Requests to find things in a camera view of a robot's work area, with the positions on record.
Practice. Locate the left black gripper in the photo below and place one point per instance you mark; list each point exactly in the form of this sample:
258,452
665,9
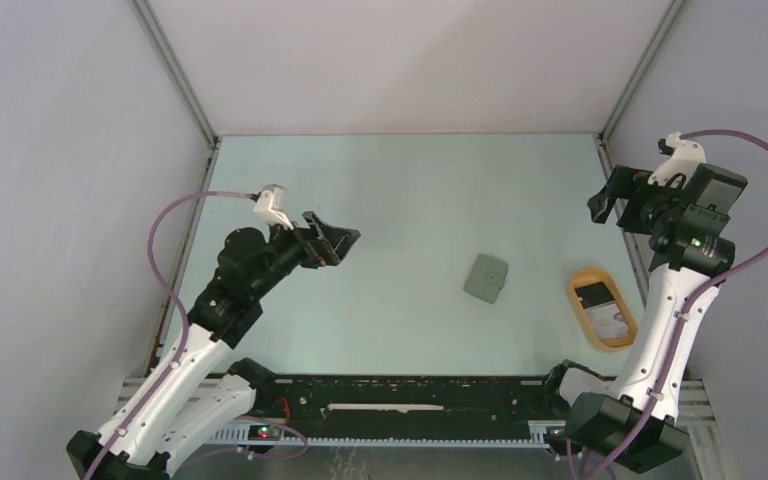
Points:
323,244

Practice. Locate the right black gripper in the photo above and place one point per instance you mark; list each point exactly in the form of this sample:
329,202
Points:
626,183

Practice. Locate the white VIP card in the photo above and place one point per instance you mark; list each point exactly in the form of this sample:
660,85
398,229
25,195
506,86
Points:
608,322

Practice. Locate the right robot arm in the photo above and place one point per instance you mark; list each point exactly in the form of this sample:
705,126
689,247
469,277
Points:
632,418

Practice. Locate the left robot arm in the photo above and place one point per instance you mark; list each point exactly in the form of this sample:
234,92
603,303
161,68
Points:
157,429

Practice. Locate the black VIP card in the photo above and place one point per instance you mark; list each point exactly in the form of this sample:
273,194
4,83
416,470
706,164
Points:
594,295

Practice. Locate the orange plastic tray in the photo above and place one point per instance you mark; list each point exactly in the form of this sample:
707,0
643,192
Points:
594,275

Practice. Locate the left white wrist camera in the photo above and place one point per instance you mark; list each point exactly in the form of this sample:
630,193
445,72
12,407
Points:
269,207

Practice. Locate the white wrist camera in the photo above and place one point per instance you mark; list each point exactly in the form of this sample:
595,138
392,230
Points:
683,158
269,207

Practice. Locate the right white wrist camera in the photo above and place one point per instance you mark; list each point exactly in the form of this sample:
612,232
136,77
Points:
683,158

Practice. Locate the aluminium frame rail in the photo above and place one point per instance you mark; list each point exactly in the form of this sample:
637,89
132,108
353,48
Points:
397,414

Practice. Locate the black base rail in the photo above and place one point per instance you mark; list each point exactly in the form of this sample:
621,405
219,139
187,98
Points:
410,407

